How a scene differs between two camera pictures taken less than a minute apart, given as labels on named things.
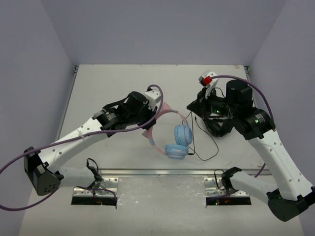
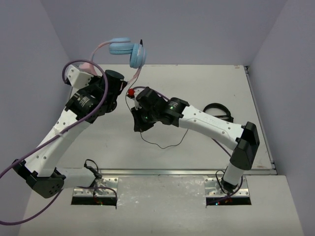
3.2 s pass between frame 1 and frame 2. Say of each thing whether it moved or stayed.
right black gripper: moved
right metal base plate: stayed
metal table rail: stayed
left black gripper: moved
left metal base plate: stayed
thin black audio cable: moved
